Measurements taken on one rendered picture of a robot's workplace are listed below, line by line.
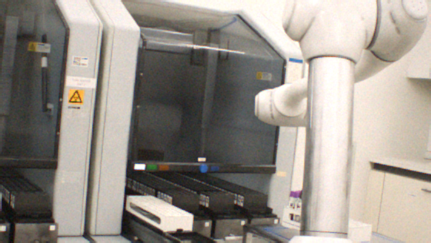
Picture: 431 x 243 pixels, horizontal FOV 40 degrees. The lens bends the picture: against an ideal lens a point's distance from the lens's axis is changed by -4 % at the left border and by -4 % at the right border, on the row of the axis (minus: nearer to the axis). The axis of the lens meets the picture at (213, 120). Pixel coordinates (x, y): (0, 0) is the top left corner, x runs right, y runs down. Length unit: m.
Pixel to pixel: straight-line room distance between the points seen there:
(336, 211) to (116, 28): 1.05
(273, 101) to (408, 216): 2.49
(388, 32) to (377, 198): 3.05
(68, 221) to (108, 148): 0.27
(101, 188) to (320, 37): 1.01
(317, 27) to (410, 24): 0.20
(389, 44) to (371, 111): 2.96
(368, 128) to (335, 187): 3.09
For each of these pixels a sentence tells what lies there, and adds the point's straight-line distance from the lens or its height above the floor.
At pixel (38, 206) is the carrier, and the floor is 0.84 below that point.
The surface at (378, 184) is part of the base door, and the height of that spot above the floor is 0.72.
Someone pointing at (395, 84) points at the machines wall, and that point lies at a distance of 4.49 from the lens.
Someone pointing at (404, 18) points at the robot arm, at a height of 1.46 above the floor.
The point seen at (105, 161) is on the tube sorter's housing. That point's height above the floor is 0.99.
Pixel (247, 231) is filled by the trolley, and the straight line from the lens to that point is 2.04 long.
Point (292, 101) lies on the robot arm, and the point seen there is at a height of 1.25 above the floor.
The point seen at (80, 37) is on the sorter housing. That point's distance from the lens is 1.94.
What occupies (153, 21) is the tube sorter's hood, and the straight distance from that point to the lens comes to 2.19.
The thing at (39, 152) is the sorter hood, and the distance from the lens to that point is 1.91.
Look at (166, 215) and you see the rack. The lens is 1.86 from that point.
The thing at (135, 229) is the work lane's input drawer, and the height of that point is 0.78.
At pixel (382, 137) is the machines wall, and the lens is 4.44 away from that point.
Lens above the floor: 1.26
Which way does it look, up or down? 3 degrees down
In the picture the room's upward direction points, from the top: 6 degrees clockwise
